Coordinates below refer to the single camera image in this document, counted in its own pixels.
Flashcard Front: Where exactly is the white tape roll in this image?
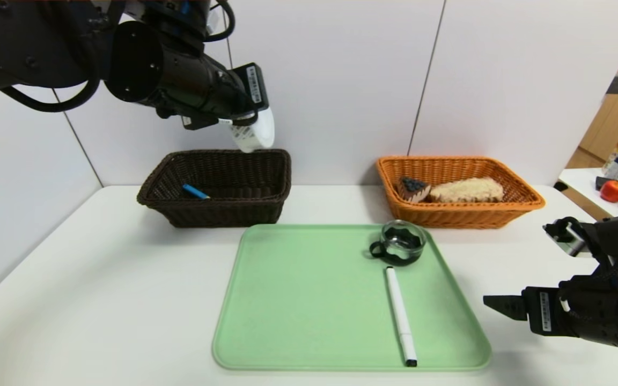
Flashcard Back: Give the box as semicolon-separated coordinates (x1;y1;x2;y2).
230;107;276;154

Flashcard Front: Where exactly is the chocolate blueberry cake slice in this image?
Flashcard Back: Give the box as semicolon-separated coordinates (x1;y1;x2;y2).
398;177;432;203

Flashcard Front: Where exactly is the white side table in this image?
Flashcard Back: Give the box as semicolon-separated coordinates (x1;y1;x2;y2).
558;168;618;221

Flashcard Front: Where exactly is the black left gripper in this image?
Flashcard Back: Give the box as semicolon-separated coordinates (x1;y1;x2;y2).
199;53;269;122

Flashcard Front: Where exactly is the blue and yellow spoon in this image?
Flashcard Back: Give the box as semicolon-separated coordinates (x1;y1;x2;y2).
182;184;211;201

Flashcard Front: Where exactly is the wooden cabinet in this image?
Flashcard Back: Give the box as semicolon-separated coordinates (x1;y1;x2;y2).
564;5;618;170

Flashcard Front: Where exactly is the glass cup with black handle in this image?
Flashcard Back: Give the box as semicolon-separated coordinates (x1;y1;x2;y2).
369;220;426;267

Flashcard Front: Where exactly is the thin black left wrist cable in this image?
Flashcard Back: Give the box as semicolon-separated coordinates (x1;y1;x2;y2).
202;0;236;42

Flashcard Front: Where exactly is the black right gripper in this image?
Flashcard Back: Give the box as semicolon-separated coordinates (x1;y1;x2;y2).
483;281;618;346

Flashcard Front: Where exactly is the light green plastic tray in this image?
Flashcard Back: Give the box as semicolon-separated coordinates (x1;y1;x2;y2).
212;224;491;372

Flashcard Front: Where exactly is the dark brown wicker basket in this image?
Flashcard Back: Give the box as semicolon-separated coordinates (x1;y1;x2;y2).
137;150;292;228

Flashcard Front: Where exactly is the swirled brown bread loaf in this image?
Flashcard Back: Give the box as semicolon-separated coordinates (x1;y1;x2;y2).
430;177;504;203

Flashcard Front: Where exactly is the orange wicker basket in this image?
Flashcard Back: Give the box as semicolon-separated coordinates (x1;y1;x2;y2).
376;156;546;230

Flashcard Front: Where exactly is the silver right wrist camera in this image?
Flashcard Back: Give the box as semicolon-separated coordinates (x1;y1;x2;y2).
543;217;594;258

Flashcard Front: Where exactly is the white marker pen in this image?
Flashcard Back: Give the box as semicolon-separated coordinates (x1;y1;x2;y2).
385;267;418;367

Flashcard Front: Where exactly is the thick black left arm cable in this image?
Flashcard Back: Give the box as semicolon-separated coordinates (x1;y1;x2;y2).
0;80;100;113

